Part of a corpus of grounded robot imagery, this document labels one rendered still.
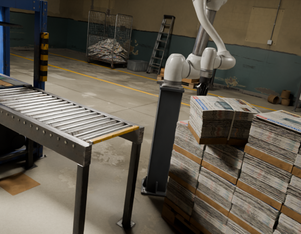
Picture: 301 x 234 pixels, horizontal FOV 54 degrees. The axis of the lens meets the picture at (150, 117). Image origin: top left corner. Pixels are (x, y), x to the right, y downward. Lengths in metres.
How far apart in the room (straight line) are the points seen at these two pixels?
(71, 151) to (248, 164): 1.03
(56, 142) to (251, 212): 1.22
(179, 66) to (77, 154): 1.17
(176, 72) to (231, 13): 6.66
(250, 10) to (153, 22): 3.14
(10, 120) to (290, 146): 1.71
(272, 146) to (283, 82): 6.86
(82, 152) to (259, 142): 0.99
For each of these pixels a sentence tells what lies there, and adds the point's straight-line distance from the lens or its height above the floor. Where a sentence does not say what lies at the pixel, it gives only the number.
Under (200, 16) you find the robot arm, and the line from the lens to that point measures 2.31.
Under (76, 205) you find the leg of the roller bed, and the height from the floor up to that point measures 0.42.
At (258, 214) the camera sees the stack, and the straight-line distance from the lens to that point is 1.88.
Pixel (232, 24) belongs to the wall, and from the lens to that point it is 8.94.
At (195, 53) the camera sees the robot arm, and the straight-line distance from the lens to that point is 2.54.
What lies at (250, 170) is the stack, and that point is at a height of 0.74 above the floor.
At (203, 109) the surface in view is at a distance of 1.74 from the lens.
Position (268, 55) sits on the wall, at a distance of 8.60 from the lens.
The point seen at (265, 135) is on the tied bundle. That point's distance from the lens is 1.74.
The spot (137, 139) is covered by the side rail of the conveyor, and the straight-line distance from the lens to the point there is 2.01.
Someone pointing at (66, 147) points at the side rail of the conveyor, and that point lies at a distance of 1.74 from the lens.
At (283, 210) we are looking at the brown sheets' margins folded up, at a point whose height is 0.62.
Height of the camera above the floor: 1.46
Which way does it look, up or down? 17 degrees down
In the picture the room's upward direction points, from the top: 8 degrees clockwise
